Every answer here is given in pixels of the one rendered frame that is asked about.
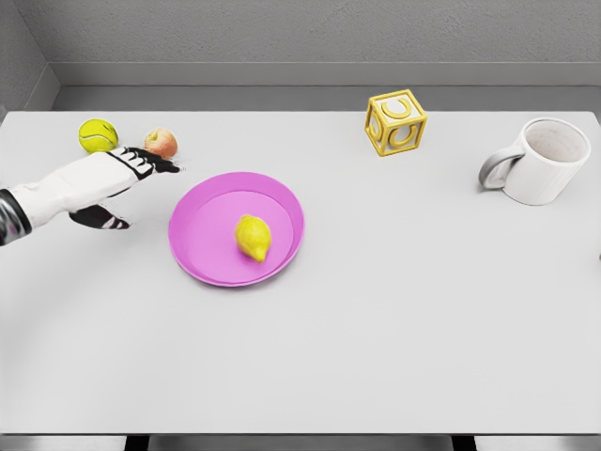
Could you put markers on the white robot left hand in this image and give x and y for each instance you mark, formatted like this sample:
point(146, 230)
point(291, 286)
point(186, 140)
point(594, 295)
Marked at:
point(101, 176)

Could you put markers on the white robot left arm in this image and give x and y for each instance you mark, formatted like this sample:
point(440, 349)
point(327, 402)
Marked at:
point(33, 199)

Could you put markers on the pink plate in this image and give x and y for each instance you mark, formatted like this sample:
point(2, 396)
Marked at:
point(211, 225)

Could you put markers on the yellow lemon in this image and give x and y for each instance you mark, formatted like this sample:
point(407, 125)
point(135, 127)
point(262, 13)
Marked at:
point(252, 237)

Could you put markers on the yellow-green tennis ball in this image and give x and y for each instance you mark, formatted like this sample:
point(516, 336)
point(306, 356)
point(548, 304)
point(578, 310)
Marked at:
point(97, 134)

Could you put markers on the red-yellow apple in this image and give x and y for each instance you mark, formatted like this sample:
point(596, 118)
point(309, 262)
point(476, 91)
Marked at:
point(162, 142)

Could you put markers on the yellow letter block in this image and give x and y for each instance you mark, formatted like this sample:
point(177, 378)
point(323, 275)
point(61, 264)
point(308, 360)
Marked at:
point(396, 123)

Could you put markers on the white mug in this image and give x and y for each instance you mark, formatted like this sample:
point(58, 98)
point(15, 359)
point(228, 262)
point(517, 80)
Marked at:
point(544, 162)

